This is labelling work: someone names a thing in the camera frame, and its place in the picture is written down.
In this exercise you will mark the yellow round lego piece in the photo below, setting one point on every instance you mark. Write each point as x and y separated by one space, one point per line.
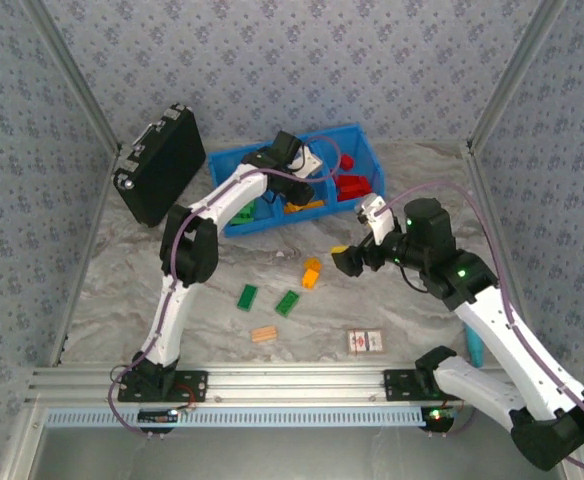
292 208

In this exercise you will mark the orange lego plate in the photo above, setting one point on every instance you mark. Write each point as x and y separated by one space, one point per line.
312 205

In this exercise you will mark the tall red lego block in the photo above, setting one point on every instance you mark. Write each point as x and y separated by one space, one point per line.
347 189

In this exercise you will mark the green lego block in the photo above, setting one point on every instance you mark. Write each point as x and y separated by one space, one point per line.
250 206

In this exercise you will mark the red square lego brick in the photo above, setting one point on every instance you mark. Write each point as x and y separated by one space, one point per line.
347 161

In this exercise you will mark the green lego piece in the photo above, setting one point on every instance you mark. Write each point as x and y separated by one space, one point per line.
242 217

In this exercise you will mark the long red lego brick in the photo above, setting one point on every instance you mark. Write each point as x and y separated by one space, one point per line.
364 185

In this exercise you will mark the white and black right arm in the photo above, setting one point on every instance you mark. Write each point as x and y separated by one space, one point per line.
497 320

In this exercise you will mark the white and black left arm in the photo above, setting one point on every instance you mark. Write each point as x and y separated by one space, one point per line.
172 310

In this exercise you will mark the orange lego block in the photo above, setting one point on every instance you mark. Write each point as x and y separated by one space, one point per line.
313 264
311 278

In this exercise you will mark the green flat lego plate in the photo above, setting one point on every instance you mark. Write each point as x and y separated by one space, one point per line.
247 297
288 303

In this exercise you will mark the small printed card box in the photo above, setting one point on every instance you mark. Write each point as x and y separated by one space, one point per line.
365 341

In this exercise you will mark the small wooden block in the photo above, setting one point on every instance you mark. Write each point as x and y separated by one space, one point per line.
264 334

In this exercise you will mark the blue plastic tool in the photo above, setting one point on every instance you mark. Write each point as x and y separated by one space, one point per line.
474 345

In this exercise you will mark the black hard case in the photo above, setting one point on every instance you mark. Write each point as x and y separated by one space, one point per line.
164 165

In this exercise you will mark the small circuit board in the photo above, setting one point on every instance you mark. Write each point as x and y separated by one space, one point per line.
157 416
437 416

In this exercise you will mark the aluminium side rail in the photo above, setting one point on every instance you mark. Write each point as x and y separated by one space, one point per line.
479 175
94 220

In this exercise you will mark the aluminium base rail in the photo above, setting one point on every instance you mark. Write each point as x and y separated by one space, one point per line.
297 382

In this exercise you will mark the aluminium corner post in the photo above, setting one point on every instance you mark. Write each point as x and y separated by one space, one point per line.
517 70
72 75

